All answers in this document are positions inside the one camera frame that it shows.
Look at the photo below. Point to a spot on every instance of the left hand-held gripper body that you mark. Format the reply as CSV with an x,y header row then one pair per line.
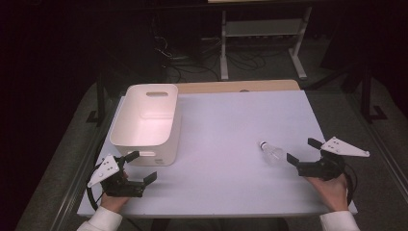
x,y
120,187

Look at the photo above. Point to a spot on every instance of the clear plastic bottle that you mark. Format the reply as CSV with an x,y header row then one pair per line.
x,y
272,154

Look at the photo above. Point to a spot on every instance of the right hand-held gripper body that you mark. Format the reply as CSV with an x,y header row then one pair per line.
x,y
320,168

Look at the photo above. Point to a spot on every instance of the black stand leg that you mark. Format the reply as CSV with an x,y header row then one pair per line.
x,y
101,96
366,93

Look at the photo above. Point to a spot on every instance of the white metal desk frame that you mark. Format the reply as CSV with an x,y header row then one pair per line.
x,y
263,28

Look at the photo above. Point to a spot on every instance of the wooden table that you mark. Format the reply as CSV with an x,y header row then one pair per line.
x,y
237,86

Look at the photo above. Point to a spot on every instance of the person's left hand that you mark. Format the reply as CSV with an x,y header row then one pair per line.
x,y
112,202

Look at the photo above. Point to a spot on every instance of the white plastic bin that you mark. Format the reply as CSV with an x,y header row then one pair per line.
x,y
144,109

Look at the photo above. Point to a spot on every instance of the metal floor rail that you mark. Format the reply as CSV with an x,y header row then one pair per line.
x,y
381,150
77,179

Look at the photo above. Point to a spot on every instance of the white table board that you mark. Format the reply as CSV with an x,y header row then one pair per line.
x,y
224,134

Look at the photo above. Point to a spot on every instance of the person's right hand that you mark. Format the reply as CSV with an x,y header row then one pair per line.
x,y
330,192

